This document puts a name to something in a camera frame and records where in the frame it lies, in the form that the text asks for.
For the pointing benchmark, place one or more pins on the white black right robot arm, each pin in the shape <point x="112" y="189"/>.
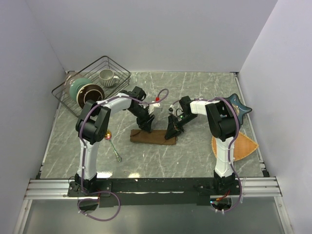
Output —
<point x="224" y="127"/>

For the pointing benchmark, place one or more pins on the brown ceramic bowl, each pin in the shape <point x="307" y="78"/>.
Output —
<point x="91" y="92"/>

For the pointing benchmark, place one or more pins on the clear glass jar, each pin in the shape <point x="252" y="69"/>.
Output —
<point x="69" y="79"/>

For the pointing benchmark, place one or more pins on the black wire dish rack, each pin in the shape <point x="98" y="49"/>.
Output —
<point x="91" y="72"/>

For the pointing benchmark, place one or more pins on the aluminium frame rail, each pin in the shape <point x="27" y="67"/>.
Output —
<point x="66" y="188"/>

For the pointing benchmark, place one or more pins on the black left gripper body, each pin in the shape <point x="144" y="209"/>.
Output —
<point x="142" y="113"/>

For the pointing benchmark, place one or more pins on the brown cloth napkin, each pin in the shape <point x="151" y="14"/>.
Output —
<point x="154" y="137"/>

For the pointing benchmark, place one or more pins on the green ceramic bowl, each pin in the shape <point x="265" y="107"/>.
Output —
<point x="76" y="86"/>

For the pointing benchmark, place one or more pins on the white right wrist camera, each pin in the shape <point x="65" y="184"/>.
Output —
<point x="176" y="111"/>

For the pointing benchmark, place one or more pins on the orange woven placemat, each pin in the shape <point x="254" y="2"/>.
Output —
<point x="243" y="147"/>

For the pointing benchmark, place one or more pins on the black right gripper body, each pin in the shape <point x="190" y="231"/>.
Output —
<point x="181" y="120"/>

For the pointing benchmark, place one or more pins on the iridescent spoon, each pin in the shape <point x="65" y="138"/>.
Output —
<point x="108" y="137"/>

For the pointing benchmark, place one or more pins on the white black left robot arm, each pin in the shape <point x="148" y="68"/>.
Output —
<point x="92" y="126"/>

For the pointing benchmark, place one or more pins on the blue star-shaped dish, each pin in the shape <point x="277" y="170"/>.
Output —
<point x="239" y="107"/>

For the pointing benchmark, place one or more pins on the striped ceramic mug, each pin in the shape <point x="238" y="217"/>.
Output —
<point x="107" y="78"/>

